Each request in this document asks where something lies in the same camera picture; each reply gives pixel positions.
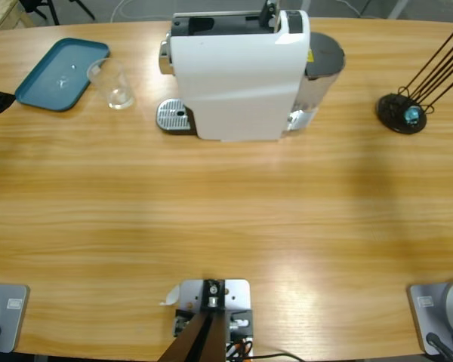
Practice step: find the teal plastic tray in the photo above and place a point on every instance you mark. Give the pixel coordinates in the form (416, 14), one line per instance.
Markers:
(53, 75)

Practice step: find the black mount bracket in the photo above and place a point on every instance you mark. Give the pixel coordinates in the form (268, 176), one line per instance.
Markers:
(249, 332)

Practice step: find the blue coffee capsule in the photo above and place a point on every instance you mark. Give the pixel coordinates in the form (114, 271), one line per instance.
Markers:
(412, 115)

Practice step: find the dark camera post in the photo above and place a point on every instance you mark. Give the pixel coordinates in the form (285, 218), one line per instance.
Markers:
(202, 339)

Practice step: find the black capsule holder with rods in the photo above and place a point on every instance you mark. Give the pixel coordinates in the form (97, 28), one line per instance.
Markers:
(390, 113)

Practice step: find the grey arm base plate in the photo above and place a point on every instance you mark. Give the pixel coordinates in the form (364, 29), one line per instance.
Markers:
(11, 320)
(423, 320)

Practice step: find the white paper tag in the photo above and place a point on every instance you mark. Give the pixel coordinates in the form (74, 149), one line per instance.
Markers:
(172, 296)

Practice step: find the black stand legs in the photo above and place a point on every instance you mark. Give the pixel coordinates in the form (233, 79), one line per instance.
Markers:
(53, 9)

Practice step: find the light wooden crate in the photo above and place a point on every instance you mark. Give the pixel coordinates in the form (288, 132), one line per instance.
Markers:
(4, 15)

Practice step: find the clear water tank black lid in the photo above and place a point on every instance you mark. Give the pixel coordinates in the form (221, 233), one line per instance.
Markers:
(324, 53)

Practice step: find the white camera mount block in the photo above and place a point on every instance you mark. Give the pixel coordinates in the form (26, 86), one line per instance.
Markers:
(238, 294)

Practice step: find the white capsule coffee machine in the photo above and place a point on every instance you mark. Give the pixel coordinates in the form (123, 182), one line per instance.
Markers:
(230, 83)

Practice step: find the grey metal leg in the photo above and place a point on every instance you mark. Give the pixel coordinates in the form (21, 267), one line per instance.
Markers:
(306, 4)
(399, 9)

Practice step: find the clear drinking glass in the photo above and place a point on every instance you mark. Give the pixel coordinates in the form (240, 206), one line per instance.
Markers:
(109, 75)

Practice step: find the black drip tray metal grille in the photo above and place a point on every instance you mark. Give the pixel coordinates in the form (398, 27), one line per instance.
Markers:
(171, 115)

